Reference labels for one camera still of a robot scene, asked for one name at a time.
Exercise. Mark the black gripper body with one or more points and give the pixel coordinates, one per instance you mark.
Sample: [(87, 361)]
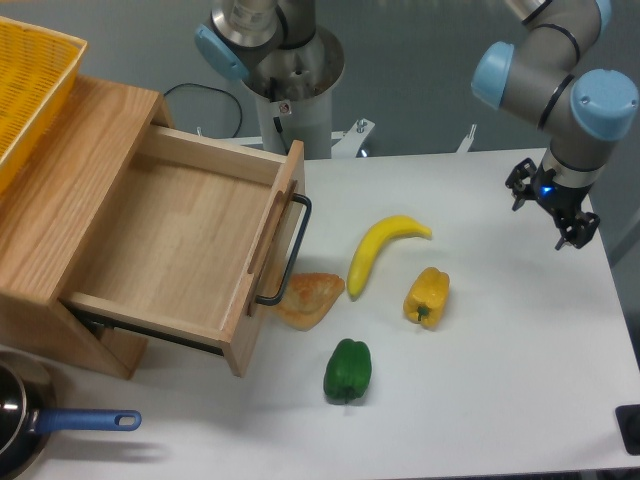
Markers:
[(563, 203)]

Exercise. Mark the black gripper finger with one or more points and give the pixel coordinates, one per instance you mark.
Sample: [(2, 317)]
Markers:
[(519, 183), (576, 230)]

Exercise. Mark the yellow bell pepper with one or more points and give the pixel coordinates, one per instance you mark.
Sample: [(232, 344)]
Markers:
[(426, 300)]

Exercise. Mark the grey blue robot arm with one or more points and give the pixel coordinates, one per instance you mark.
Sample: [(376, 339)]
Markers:
[(585, 116)]

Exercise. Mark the green bell pepper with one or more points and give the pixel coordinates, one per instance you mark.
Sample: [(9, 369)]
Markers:
[(348, 371)]

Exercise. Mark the yellow banana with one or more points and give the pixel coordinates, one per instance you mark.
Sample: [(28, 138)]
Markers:
[(373, 242)]

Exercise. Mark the black corner device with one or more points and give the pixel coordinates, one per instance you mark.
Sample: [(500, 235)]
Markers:
[(628, 418)]

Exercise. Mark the golden pastry turnover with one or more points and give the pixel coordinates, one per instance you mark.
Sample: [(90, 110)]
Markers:
[(308, 297)]

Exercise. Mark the open wooden drawer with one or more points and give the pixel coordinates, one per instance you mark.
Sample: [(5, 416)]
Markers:
[(192, 244)]

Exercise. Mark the wooden cabinet box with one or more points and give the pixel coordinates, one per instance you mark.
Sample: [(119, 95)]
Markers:
[(49, 212)]

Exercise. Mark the yellow plastic basket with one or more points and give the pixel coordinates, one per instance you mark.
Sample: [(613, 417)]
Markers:
[(38, 70)]

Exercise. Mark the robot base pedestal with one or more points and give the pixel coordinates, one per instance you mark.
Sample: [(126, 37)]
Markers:
[(286, 60)]

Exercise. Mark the black drawer handle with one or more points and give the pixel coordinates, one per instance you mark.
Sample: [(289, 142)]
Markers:
[(274, 300)]

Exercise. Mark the blue handled frying pan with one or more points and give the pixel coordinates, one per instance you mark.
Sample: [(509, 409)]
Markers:
[(30, 414)]

